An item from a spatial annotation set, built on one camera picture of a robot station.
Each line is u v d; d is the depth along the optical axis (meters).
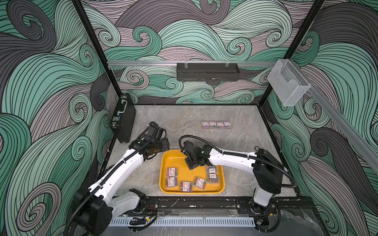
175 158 0.90
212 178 0.81
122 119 0.85
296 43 0.83
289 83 0.78
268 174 0.44
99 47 0.86
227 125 1.04
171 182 0.79
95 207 0.37
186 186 0.78
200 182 0.79
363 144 0.52
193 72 1.07
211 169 0.84
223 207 0.74
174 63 0.95
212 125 1.06
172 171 0.82
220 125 1.04
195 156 0.63
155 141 0.59
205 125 1.06
